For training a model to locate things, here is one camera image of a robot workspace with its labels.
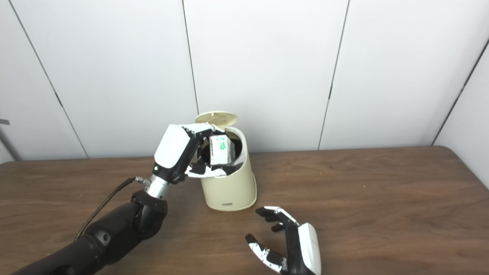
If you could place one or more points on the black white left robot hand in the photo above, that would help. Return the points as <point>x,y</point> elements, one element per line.
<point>172,149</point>

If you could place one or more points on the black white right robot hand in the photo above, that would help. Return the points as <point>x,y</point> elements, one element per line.
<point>307,248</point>

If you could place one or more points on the green white milk carton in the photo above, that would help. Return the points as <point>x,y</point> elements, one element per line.
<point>221,149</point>

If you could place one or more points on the cream-colored bin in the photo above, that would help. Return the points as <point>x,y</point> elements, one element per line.
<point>229,193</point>

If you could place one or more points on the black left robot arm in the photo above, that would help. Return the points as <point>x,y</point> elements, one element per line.
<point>114,229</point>

